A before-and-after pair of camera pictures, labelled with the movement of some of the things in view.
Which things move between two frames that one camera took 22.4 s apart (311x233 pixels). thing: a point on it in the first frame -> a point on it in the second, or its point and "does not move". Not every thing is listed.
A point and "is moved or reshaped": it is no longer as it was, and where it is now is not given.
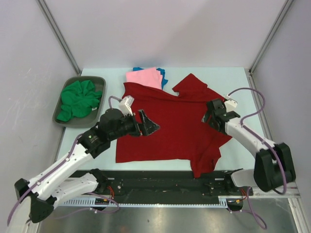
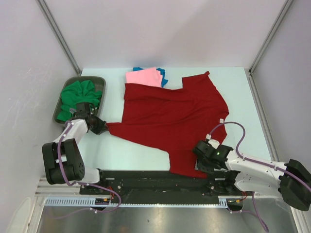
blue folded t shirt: x=162 y=73 does not move
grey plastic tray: x=87 y=122 does not move
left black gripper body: x=129 y=125 -> x=91 y=128
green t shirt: x=78 y=100 does not move
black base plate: x=171 y=184 does not move
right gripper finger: x=206 y=116 -> x=200 y=166
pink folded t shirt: x=150 y=76 does not move
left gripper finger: x=143 y=117 -> x=98 y=125
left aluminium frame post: x=59 y=35 does not move
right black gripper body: x=211 y=123 -> x=204 y=160
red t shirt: x=181 y=135 is moved or reshaped
